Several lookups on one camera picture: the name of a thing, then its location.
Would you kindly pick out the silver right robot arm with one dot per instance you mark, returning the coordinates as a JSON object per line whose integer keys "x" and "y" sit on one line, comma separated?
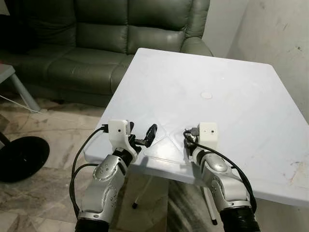
{"x": 222, "y": 186}

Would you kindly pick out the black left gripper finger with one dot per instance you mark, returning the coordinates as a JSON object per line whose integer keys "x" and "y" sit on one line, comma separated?
{"x": 152, "y": 134}
{"x": 131, "y": 128}

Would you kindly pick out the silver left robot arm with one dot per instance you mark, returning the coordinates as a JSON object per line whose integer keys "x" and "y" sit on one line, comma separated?
{"x": 106, "y": 179}

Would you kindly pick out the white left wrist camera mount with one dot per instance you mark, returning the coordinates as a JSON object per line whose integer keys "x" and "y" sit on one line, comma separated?
{"x": 118, "y": 130}

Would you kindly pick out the round white table cap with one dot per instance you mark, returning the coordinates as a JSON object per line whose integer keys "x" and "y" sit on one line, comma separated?
{"x": 206, "y": 94}

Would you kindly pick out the white plastic table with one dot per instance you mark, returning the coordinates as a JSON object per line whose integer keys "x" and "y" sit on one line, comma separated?
{"x": 217, "y": 72}

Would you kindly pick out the black round floor base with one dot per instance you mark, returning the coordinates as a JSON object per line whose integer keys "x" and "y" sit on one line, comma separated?
{"x": 21, "y": 159}

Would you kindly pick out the green leather sofa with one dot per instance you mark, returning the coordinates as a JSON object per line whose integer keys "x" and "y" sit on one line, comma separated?
{"x": 96, "y": 63}

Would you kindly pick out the white metal table leg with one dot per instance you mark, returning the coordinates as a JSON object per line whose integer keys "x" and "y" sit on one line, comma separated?
{"x": 144, "y": 193}
{"x": 210, "y": 208}

